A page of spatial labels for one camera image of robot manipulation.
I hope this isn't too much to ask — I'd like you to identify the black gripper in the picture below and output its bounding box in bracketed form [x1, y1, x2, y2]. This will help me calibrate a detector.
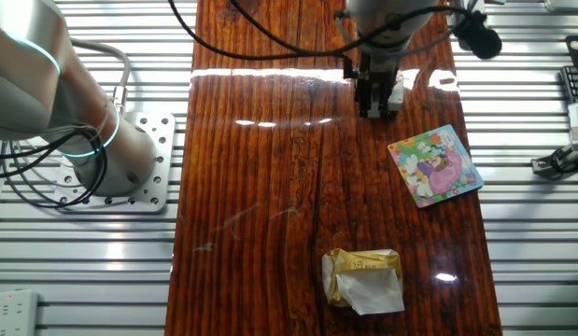
[343, 51, 402, 119]

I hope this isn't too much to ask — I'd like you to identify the colourful butterfly puzzle board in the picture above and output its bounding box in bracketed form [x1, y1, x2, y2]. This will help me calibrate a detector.
[387, 123, 485, 209]

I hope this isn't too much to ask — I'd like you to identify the white box with red button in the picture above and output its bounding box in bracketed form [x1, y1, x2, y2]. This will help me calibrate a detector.
[366, 72, 405, 119]

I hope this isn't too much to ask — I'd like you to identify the gold foil snack packet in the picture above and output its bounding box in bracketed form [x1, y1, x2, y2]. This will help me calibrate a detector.
[321, 247, 406, 316]

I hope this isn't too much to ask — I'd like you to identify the black computer keyboard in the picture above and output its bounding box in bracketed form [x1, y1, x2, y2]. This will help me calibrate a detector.
[559, 64, 578, 105]

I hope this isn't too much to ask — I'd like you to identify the black mounting plate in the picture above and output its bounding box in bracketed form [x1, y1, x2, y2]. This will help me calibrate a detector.
[564, 35, 578, 69]

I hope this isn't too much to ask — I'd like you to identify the white power strip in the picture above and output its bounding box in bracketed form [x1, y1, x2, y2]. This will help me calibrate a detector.
[0, 288, 40, 336]

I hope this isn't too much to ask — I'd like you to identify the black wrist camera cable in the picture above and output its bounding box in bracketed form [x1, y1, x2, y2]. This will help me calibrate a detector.
[166, 0, 486, 62]

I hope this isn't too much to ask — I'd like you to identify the black cable plug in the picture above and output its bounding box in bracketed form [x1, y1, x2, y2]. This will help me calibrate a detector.
[453, 11, 503, 61]

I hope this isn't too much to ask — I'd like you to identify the thick grey cable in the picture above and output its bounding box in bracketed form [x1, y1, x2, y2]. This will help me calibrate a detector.
[68, 37, 133, 116]

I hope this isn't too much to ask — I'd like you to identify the black cable bundle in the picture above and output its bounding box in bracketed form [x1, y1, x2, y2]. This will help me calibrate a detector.
[0, 123, 115, 209]

